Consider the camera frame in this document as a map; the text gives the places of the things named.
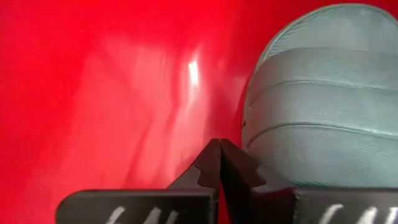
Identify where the red plastic bin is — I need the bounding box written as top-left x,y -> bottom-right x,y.
0,0 -> 398,224

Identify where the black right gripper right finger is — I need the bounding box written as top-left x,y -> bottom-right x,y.
221,139 -> 398,224

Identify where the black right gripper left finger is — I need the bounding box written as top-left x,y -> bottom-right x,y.
55,139 -> 222,224

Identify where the green rubber slide sandal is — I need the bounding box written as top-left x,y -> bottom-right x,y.
241,2 -> 398,189

